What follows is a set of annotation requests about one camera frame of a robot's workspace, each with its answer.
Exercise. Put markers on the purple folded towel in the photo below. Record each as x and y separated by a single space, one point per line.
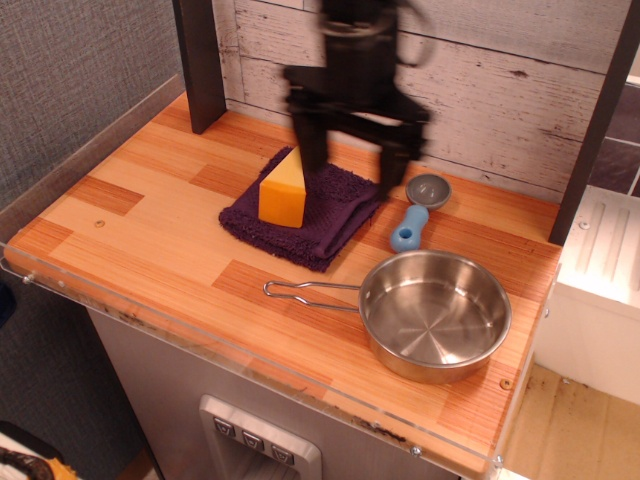
338 203

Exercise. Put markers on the orange cheese wedge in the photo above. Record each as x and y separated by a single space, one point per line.
282 193

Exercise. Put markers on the blue spoon with grey bowl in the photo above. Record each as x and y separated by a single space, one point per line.
426 192

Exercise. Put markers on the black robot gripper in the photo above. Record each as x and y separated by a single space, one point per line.
355 92

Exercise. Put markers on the orange object bottom left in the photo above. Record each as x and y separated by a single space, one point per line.
60 470

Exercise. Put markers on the dark vertical post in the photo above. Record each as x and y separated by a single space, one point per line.
615 79
201 64

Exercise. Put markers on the white toy sink unit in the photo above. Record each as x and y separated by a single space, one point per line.
589 331

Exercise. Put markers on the dark left vertical post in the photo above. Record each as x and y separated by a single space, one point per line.
201 64

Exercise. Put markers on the grey toy cabinet front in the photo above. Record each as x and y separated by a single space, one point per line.
164 385

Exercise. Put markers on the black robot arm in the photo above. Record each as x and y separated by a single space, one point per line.
343 16

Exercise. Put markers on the silver dispenser button panel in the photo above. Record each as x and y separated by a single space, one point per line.
244 446

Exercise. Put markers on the dark right vertical post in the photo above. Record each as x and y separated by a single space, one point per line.
615 79

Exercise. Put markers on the stainless steel pan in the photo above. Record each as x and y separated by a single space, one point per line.
432 316

